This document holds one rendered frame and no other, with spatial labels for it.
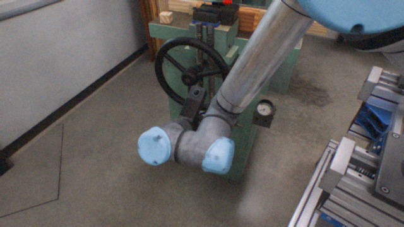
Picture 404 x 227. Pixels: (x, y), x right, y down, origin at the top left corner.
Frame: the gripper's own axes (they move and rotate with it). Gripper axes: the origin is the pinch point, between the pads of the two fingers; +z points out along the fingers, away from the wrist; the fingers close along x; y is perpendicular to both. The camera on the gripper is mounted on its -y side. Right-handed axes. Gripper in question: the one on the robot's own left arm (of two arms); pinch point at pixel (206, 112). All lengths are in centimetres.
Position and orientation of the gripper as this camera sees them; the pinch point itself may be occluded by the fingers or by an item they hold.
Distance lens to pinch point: 78.8
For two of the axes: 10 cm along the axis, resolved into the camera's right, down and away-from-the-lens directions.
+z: 3.4, -1.5, 9.3
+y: -2.0, 9.5, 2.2
